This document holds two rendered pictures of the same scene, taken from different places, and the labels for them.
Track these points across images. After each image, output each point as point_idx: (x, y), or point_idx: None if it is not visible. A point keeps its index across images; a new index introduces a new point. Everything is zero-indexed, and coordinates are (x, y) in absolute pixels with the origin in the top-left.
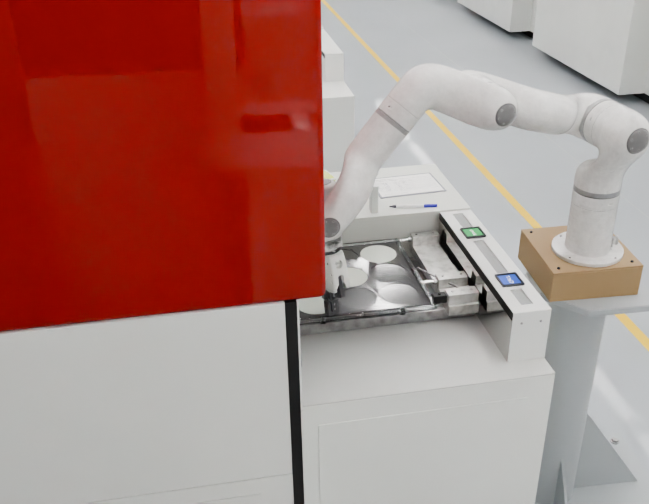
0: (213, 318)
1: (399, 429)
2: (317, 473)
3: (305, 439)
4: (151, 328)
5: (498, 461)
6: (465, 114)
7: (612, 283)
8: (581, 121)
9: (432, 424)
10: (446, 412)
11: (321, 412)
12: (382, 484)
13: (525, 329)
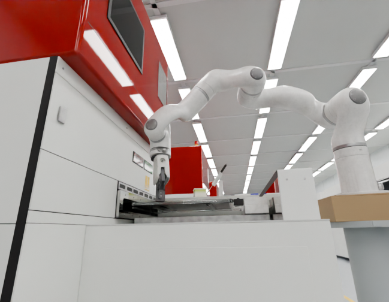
0: (5, 67)
1: (174, 266)
2: None
3: (92, 263)
4: None
5: None
6: (235, 79)
7: (388, 207)
8: (322, 111)
9: (207, 266)
10: (219, 252)
11: (108, 234)
12: None
13: (292, 186)
